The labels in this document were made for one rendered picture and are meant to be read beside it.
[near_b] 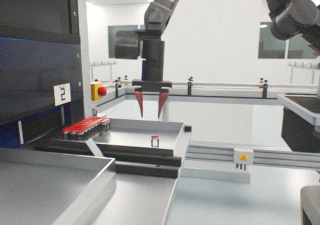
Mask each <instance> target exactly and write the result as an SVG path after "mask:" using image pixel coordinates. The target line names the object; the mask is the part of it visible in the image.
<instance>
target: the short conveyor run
mask: <svg viewBox="0 0 320 225"><path fill-rule="evenodd" d="M118 81H119V80H118V79H115V82H116V83H112V81H110V82H106V83H103V84H102V86H103V87H106V89H107V93H106V95H105V96H103V98H102V99H100V100H97V101H91V102H92V106H96V107H97V113H98V114H100V113H102V112H104V111H106V110H108V109H110V108H112V107H114V106H116V105H118V104H120V103H122V102H124V101H125V100H126V88H125V87H120V88H118V85H121V82H120V81H119V82H118Z"/></svg>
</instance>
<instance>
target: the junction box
mask: <svg viewBox="0 0 320 225"><path fill-rule="evenodd" d="M253 159H254V151H253V149H246V148H234V149H233V163H235V164H246V165H253Z"/></svg>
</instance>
